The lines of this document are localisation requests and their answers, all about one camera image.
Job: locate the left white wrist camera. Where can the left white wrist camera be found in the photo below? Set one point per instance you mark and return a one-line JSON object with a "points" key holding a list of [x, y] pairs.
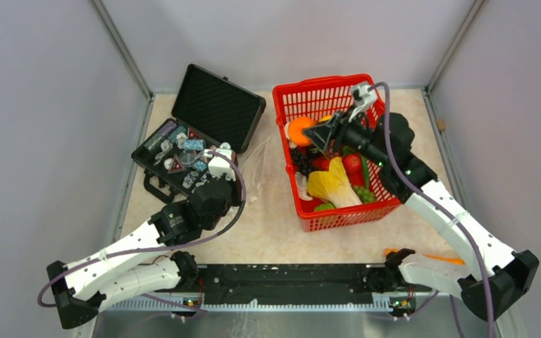
{"points": [[217, 166]]}

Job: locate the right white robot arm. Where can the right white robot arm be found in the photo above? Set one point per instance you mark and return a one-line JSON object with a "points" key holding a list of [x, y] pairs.
{"points": [[491, 276]]}

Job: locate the napa cabbage toy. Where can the napa cabbage toy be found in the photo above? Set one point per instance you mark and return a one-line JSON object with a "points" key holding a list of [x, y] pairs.
{"points": [[333, 185]]}

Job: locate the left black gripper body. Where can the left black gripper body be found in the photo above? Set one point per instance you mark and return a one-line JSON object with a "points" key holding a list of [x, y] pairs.
{"points": [[210, 223]]}

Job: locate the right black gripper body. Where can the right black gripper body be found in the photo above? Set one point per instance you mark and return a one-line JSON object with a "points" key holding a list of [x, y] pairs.
{"points": [[352, 136]]}

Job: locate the orange fruit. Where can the orange fruit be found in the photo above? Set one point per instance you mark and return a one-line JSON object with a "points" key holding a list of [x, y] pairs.
{"points": [[295, 131]]}

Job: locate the green grape bunch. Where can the green grape bunch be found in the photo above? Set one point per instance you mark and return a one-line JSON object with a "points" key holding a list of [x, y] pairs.
{"points": [[365, 195]]}

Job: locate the black grape bunch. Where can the black grape bunch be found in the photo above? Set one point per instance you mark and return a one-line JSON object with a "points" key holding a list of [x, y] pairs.
{"points": [[302, 162]]}

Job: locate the orange handled tool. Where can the orange handled tool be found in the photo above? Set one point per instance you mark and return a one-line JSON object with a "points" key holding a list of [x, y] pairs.
{"points": [[390, 252]]}

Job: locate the green lime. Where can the green lime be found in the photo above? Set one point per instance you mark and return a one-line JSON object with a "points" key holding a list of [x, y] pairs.
{"points": [[324, 207]]}

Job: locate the white mushroom lower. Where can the white mushroom lower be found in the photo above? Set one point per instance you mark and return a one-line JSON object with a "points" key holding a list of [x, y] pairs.
{"points": [[302, 185]]}

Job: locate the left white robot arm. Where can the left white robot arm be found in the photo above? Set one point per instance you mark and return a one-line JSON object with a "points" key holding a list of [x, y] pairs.
{"points": [[150, 258]]}

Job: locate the red tomato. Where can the red tomato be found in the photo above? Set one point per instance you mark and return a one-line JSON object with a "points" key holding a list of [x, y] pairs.
{"points": [[352, 164]]}

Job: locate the black poker chip case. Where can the black poker chip case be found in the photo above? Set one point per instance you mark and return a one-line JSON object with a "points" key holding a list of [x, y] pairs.
{"points": [[209, 110]]}

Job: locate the clear zip top bag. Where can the clear zip top bag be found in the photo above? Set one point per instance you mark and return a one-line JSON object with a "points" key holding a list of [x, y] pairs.
{"points": [[253, 171]]}

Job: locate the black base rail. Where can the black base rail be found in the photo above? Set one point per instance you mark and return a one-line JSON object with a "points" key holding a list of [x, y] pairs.
{"points": [[295, 286]]}

